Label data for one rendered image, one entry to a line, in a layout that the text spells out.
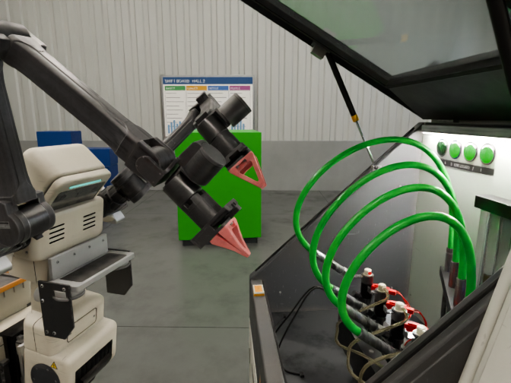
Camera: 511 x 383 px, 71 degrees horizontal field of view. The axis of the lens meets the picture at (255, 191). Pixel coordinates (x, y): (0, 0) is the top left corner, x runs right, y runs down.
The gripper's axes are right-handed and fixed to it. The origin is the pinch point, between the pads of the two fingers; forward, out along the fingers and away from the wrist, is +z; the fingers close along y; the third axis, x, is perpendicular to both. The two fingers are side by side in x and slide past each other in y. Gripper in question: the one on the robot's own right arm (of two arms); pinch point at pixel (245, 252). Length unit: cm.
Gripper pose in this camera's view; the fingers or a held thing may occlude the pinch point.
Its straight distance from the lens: 70.1
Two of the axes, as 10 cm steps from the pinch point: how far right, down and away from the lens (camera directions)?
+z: 7.1, 7.1, 0.0
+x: 1.8, -1.9, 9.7
